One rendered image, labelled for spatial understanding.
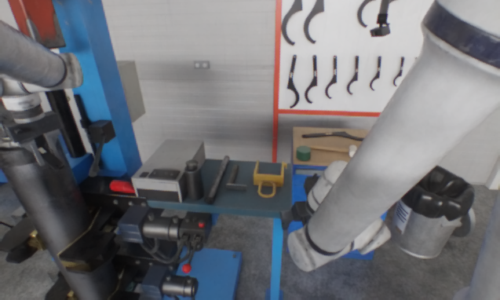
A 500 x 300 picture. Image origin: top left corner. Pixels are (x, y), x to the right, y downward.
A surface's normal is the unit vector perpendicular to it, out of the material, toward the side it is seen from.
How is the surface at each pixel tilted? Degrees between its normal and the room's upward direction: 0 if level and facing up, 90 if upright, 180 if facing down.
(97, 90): 90
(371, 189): 99
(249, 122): 90
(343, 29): 90
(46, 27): 90
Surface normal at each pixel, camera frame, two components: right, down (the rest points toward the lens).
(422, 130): -0.61, 0.53
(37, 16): 0.87, 0.22
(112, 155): -0.14, 0.48
